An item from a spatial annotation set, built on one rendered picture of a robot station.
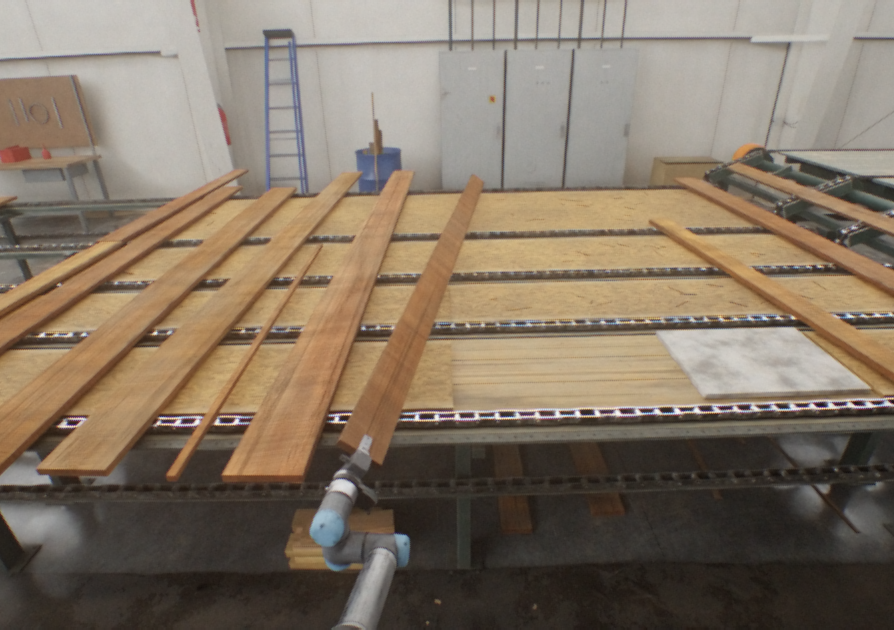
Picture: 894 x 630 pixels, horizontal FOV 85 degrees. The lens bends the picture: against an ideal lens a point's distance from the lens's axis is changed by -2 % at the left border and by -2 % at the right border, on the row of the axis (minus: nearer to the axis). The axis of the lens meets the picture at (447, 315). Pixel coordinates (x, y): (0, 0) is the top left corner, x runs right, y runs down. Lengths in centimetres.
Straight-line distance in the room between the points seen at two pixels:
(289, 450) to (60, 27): 783
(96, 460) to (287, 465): 58
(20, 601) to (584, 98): 671
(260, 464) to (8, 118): 810
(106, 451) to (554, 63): 619
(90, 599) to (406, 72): 647
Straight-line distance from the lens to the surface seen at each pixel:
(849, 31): 808
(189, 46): 714
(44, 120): 897
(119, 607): 260
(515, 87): 683
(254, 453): 162
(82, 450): 189
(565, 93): 695
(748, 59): 847
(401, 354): 188
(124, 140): 868
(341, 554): 138
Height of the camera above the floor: 189
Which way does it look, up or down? 27 degrees down
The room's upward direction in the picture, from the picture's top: 1 degrees counter-clockwise
